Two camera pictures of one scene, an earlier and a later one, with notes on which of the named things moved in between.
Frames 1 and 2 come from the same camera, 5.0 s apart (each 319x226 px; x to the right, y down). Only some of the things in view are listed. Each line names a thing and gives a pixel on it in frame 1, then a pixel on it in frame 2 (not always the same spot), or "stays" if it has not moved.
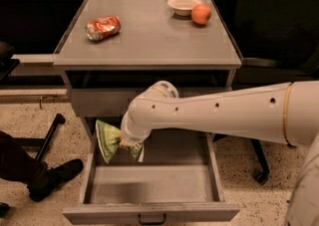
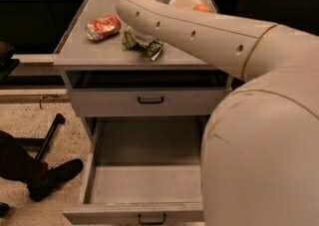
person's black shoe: [51, 177] stays
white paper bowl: [182, 5] stays
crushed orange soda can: [101, 28] stays
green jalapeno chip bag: [110, 141] to [153, 46]
